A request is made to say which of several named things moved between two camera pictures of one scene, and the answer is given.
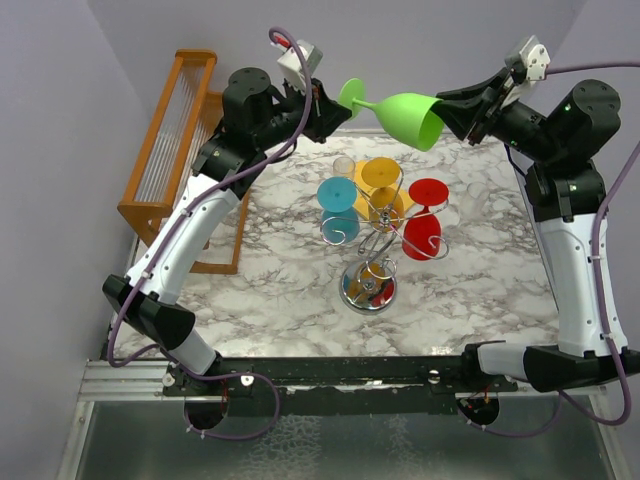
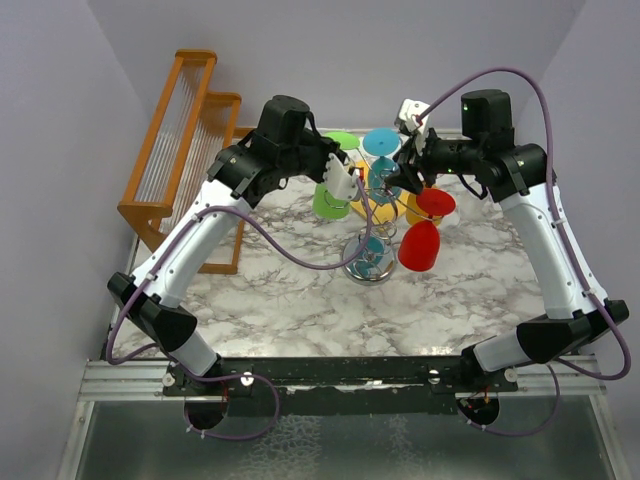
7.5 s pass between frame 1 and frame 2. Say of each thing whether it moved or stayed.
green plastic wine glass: moved
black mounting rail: stayed
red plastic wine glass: moved
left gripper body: moved
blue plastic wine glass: moved
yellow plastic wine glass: moved
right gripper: moved
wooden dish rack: stayed
